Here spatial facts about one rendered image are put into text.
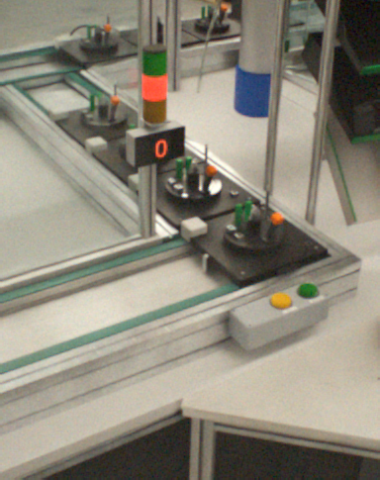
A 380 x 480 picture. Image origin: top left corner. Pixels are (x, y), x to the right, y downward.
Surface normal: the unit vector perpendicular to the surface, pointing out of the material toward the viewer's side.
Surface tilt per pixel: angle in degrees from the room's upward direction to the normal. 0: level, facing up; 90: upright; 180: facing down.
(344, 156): 45
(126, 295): 0
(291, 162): 0
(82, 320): 0
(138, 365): 90
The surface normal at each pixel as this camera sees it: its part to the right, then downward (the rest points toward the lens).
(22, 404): 0.53, 0.45
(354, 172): 0.28, -0.26
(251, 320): 0.02, -0.86
